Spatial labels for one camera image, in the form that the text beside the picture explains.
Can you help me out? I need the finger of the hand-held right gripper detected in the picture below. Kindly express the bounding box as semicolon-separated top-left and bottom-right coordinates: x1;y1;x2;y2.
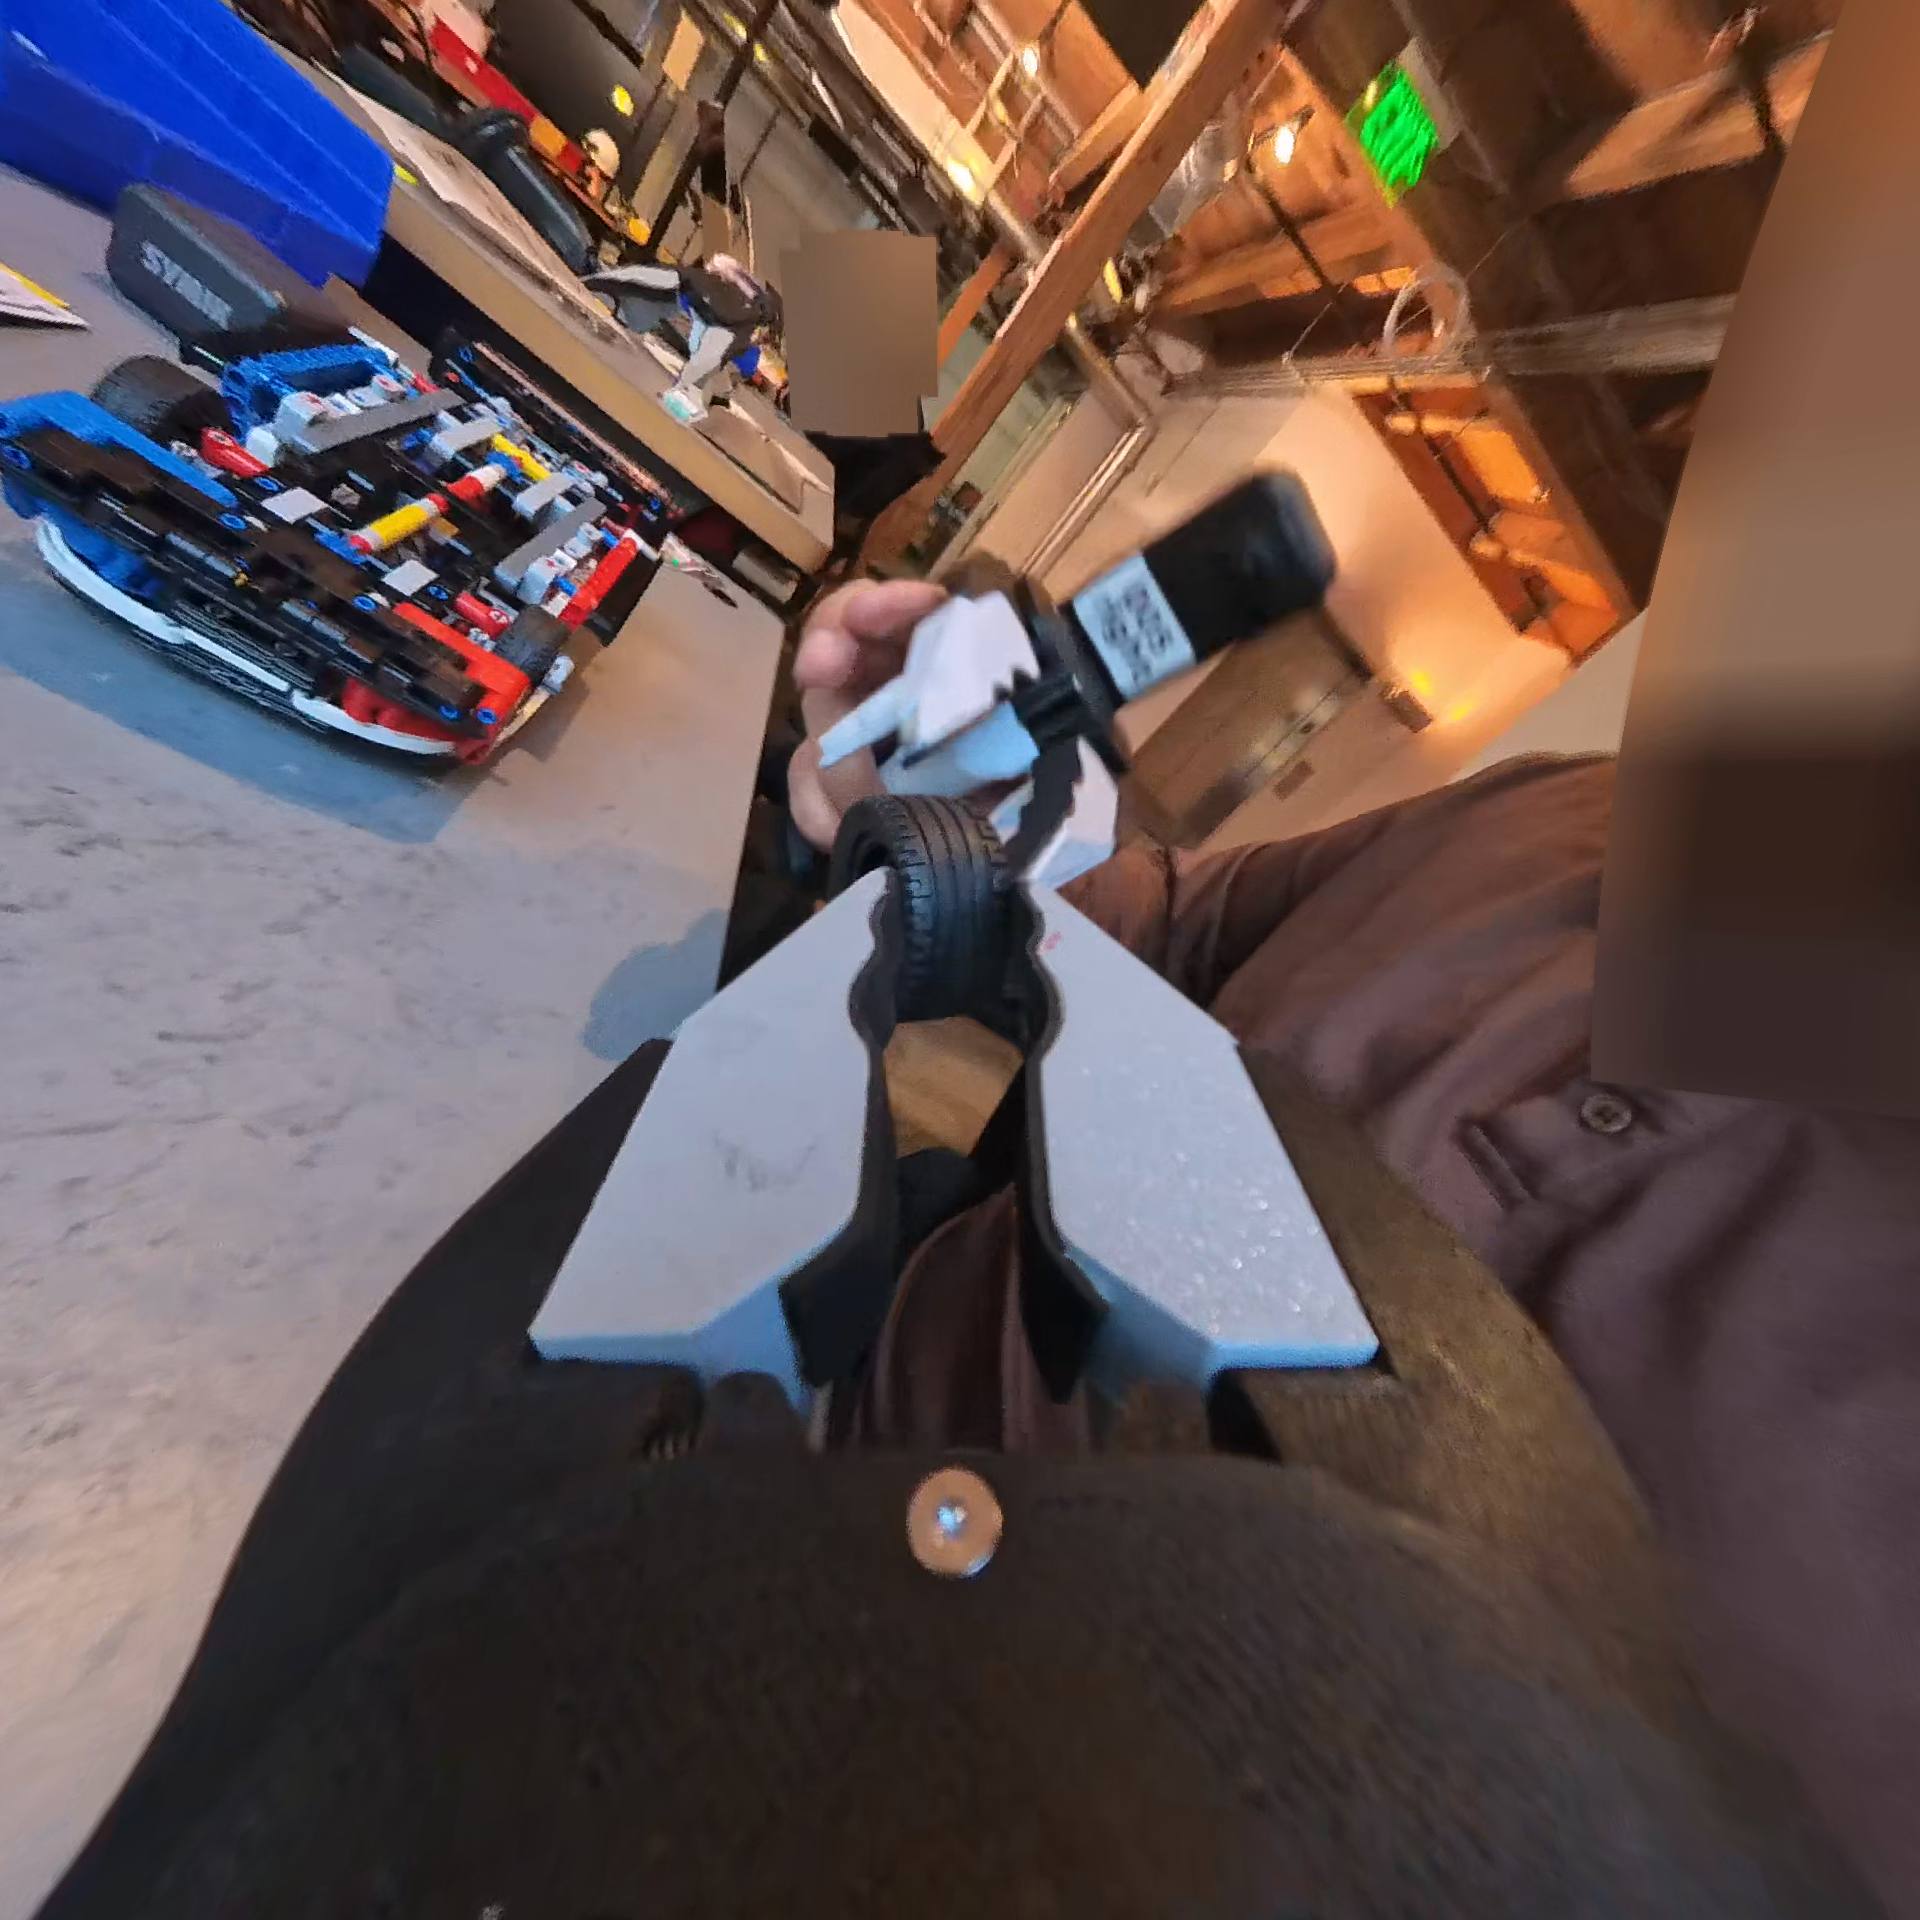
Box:
997;728;1128;904

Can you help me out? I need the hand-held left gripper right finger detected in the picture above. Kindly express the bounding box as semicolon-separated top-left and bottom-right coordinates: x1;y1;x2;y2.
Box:
1017;886;1385;1401

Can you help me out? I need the grey workbench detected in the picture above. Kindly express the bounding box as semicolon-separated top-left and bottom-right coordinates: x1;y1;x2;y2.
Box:
271;31;835;572

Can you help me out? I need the black case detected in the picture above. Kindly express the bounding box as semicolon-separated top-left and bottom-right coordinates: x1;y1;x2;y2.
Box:
105;183;325;361

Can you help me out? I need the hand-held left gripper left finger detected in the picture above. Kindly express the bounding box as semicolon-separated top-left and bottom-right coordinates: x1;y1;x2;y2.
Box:
528;872;906;1386

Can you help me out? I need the person's right hand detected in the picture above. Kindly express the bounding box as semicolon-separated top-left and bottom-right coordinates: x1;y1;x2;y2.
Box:
791;576;954;854

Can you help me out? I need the blue plastic bin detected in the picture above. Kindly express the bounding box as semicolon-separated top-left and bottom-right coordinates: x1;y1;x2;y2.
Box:
0;0;395;289

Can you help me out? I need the person's brown shirt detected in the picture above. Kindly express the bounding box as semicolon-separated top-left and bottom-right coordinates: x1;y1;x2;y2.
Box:
862;751;1920;1920

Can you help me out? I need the black toy car wheel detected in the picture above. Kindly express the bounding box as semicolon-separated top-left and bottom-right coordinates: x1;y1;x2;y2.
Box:
829;796;1038;1022

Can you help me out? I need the green exit sign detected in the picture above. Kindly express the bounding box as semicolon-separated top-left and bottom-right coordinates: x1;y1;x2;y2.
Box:
1343;59;1456;203

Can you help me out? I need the toy brick car chassis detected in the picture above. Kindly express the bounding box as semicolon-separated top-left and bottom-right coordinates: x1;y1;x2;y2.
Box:
0;345;670;769

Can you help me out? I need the grey desk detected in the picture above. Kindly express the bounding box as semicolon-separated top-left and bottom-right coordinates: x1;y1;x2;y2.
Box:
0;166;794;1920

